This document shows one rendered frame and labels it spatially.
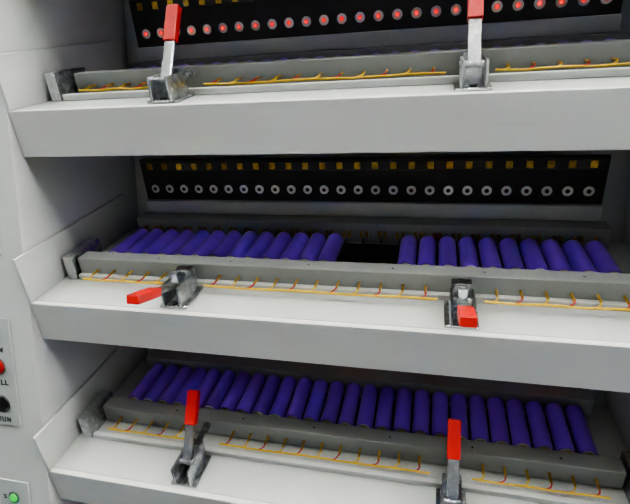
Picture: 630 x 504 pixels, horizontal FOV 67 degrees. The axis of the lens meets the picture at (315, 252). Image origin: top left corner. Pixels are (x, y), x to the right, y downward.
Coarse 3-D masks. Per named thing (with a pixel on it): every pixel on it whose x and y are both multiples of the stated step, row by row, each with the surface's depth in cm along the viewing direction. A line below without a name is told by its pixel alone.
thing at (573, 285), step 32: (96, 256) 53; (128, 256) 52; (160, 256) 51; (192, 256) 51; (256, 288) 47; (384, 288) 46; (416, 288) 45; (448, 288) 44; (480, 288) 43; (512, 288) 43; (544, 288) 42; (576, 288) 41; (608, 288) 41
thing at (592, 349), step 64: (64, 256) 52; (64, 320) 49; (128, 320) 47; (192, 320) 45; (256, 320) 44; (320, 320) 43; (384, 320) 42; (512, 320) 41; (576, 320) 40; (576, 384) 39
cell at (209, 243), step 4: (216, 232) 57; (220, 232) 57; (212, 236) 56; (216, 236) 56; (220, 236) 57; (224, 236) 58; (208, 240) 55; (212, 240) 55; (216, 240) 56; (220, 240) 56; (204, 244) 54; (208, 244) 54; (212, 244) 55; (216, 244) 55; (200, 248) 53; (204, 248) 54; (208, 248) 54; (212, 248) 55; (196, 252) 52; (200, 252) 53; (204, 252) 53; (208, 252) 54
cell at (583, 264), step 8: (568, 240) 49; (576, 240) 49; (568, 248) 48; (576, 248) 47; (568, 256) 47; (576, 256) 46; (584, 256) 45; (576, 264) 45; (584, 264) 44; (592, 264) 44
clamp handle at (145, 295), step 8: (176, 272) 46; (176, 280) 46; (152, 288) 43; (160, 288) 43; (168, 288) 44; (128, 296) 40; (136, 296) 40; (144, 296) 40; (152, 296) 42; (160, 296) 43; (136, 304) 40
